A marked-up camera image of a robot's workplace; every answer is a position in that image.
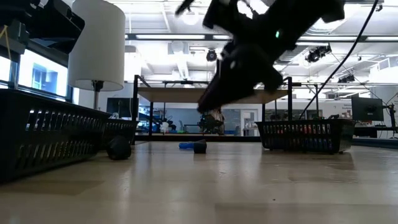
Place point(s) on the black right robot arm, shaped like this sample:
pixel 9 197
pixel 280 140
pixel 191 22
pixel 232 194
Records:
pixel 295 21

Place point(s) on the table lamp with white shade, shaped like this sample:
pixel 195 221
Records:
pixel 99 46

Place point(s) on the dark monitor on arm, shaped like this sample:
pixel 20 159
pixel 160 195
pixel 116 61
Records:
pixel 367 109

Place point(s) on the black round object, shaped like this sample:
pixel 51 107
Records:
pixel 119 148

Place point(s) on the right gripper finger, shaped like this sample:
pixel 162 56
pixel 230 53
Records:
pixel 214 102

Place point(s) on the black ceiling light rail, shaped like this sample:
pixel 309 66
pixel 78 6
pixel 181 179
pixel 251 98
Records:
pixel 171 37

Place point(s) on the black ceiling spotlight cluster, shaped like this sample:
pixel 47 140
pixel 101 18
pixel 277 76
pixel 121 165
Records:
pixel 317 54

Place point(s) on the black slotted plastic basket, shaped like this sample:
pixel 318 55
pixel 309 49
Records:
pixel 12 140
pixel 124 138
pixel 346 137

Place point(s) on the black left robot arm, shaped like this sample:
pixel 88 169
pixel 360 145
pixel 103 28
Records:
pixel 46 25

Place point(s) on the black ceiling dome camera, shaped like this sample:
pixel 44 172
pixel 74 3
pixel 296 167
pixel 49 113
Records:
pixel 211 56

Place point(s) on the wooden shelf riser black legs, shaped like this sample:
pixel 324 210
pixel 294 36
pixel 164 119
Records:
pixel 168 95

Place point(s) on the black background robot arm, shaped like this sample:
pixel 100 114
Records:
pixel 166 124

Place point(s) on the person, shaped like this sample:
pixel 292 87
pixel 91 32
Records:
pixel 216 117

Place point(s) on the dark wall screen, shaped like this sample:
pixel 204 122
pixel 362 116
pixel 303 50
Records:
pixel 121 107

